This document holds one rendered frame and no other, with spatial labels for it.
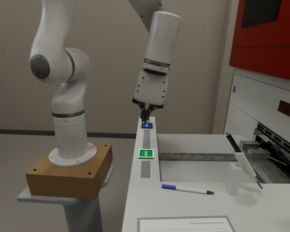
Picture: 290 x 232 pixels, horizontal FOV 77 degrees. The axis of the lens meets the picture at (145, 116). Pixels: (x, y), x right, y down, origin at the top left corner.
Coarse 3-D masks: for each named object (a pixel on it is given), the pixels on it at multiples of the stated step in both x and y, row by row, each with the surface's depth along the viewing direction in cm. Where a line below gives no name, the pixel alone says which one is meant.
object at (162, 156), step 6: (162, 156) 88; (168, 156) 88; (174, 156) 88; (180, 156) 87; (186, 156) 87; (192, 156) 87; (198, 156) 87; (204, 156) 87; (210, 156) 87; (216, 156) 87; (222, 156) 87; (228, 156) 87; (234, 156) 87
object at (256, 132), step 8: (256, 128) 94; (256, 136) 94; (264, 136) 87; (272, 144) 81; (280, 152) 76; (288, 152) 72; (272, 160) 81; (280, 168) 76; (288, 168) 74; (288, 176) 72
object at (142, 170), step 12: (144, 132) 86; (156, 132) 86; (144, 144) 76; (156, 144) 75; (156, 156) 67; (132, 168) 60; (144, 168) 61; (156, 168) 60; (132, 180) 55; (144, 180) 55; (156, 180) 55
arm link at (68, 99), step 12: (72, 48) 66; (84, 60) 68; (84, 72) 69; (60, 84) 72; (72, 84) 69; (84, 84) 70; (60, 96) 65; (72, 96) 66; (60, 108) 64; (72, 108) 65; (84, 108) 72
